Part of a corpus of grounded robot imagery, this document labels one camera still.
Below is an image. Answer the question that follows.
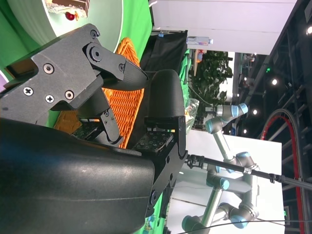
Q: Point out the black stand pole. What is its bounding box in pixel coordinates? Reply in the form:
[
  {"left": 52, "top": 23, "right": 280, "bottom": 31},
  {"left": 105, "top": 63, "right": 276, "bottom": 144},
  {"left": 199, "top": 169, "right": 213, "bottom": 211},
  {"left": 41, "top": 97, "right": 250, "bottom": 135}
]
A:
[{"left": 186, "top": 155, "right": 312, "bottom": 191}]

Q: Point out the red curved track frame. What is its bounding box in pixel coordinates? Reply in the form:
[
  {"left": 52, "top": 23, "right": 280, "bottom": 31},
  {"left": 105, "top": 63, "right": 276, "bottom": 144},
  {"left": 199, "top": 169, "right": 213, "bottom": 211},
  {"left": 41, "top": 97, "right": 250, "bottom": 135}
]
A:
[{"left": 260, "top": 108, "right": 307, "bottom": 234}]

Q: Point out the green potted plant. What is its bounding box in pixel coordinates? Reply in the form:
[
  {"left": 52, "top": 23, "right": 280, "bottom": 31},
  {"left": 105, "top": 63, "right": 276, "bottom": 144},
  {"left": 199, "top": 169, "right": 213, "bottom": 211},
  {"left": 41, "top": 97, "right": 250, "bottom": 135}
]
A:
[{"left": 189, "top": 51, "right": 234, "bottom": 115}]

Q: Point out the grey-green bowl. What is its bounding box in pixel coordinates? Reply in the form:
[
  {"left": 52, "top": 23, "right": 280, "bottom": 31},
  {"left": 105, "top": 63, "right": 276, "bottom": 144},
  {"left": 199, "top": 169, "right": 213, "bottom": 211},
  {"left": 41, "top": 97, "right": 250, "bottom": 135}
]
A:
[{"left": 7, "top": 0, "right": 124, "bottom": 53}]

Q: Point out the lilac plate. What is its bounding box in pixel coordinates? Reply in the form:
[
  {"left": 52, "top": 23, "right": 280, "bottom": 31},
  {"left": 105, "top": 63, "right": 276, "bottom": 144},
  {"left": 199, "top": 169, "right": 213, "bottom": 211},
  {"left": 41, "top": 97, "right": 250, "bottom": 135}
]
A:
[{"left": 0, "top": 70, "right": 9, "bottom": 92}]

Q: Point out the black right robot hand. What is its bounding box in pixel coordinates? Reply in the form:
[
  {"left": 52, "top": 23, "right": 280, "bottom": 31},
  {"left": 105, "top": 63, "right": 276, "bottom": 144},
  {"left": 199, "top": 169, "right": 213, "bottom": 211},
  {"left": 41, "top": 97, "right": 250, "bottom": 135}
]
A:
[{"left": 0, "top": 23, "right": 189, "bottom": 234}]

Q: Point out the brown chocolate cake slice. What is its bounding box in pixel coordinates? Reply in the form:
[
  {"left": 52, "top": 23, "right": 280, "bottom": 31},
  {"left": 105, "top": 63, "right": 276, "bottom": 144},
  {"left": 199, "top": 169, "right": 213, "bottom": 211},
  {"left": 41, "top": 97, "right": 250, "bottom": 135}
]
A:
[{"left": 47, "top": 0, "right": 90, "bottom": 21}]

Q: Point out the clear plastic water bottle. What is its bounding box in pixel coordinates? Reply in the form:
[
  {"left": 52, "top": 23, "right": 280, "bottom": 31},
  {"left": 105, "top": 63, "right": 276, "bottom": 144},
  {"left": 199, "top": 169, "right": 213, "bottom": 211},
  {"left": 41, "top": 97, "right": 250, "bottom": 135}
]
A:
[{"left": 186, "top": 36, "right": 214, "bottom": 46}]

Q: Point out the colourful printed pack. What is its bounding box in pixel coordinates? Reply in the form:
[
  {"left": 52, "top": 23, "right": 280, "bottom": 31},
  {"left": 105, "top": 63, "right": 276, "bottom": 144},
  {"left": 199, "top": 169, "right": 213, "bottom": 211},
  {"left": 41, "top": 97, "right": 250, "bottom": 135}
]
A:
[{"left": 145, "top": 214, "right": 157, "bottom": 232}]

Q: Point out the clear bag with orange contents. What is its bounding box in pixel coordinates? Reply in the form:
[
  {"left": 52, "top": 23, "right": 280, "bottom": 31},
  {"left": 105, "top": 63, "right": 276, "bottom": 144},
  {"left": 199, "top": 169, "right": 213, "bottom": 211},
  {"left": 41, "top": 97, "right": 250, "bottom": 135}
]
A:
[{"left": 184, "top": 97, "right": 200, "bottom": 135}]

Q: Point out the orange wicker basket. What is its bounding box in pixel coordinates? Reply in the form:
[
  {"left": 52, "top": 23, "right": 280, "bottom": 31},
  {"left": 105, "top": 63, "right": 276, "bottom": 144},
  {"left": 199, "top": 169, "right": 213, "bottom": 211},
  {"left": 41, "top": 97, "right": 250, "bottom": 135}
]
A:
[{"left": 53, "top": 37, "right": 145, "bottom": 149}]

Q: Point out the black backdrop curtain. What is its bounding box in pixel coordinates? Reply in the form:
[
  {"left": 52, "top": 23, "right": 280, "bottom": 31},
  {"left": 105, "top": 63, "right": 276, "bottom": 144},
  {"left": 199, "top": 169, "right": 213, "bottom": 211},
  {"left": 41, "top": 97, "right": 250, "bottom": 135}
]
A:
[{"left": 140, "top": 29, "right": 189, "bottom": 74}]

